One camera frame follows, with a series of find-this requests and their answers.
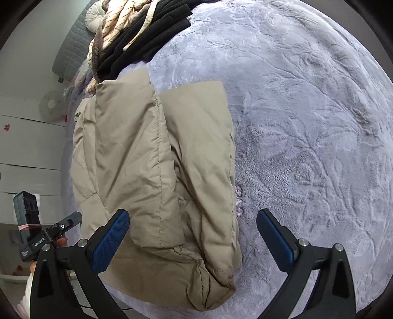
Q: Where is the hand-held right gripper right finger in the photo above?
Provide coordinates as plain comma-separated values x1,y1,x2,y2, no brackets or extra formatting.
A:
256,209,358,319

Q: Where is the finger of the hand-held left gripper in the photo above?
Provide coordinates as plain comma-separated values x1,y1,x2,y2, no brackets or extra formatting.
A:
59,212,83,234

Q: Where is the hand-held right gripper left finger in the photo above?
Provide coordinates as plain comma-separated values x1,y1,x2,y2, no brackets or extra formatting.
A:
29,209,131,319

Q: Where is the beige puffer jacket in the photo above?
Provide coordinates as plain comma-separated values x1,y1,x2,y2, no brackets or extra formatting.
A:
70,66,243,312

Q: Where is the person's left forearm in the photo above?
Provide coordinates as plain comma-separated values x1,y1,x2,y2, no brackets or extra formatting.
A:
15,274,35,319

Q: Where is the person's left hand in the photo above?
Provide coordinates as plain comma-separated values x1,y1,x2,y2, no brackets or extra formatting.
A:
28,237,69,277

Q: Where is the white wardrobe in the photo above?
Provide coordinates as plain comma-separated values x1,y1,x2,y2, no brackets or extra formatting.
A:
0,95,67,224

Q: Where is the white electric fan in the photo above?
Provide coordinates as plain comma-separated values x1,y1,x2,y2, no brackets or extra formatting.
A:
38,89,67,124

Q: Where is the lavender embossed blanket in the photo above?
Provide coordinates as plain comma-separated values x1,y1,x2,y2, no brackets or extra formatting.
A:
60,0,393,319

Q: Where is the grey quilted headboard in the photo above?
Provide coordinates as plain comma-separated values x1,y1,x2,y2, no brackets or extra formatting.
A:
52,0,102,83

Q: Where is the black knit garment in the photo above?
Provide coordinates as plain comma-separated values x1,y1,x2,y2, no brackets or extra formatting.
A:
92,0,192,81

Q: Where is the cream striped cloth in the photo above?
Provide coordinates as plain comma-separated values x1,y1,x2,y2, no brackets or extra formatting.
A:
85,0,160,94

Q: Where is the round white cushion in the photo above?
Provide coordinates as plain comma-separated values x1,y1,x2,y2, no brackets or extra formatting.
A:
85,5,107,33

